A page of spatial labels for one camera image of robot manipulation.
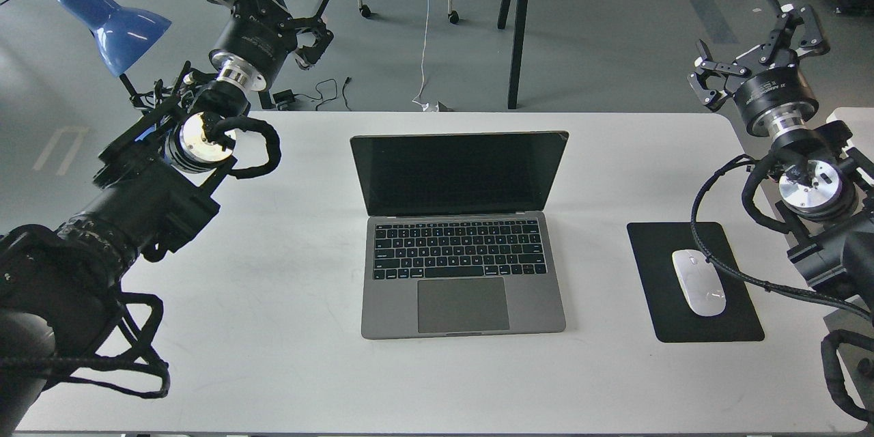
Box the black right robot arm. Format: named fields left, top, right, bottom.
left=688, top=0, right=873, bottom=322

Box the black mouse pad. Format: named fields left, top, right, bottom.
left=625, top=222, right=765, bottom=343

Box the white hanging cable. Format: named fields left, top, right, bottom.
left=412, top=0, right=445, bottom=112

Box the blue desk lamp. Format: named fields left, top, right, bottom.
left=57, top=0, right=172, bottom=109

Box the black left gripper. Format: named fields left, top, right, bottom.
left=208, top=0, right=335, bottom=92

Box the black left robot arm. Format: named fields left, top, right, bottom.
left=2, top=0, right=333, bottom=436

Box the white computer mouse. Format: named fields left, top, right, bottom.
left=671, top=249, right=727, bottom=317

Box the black power adapter cable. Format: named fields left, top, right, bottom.
left=272, top=77, right=353, bottom=111

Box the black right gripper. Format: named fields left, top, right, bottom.
left=688, top=0, right=831, bottom=137

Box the black table leg frame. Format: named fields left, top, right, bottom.
left=496, top=0, right=528, bottom=110

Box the black braided cable right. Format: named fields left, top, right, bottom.
left=690, top=154, right=874, bottom=323

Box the grey open laptop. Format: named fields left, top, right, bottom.
left=350, top=131, right=570, bottom=340

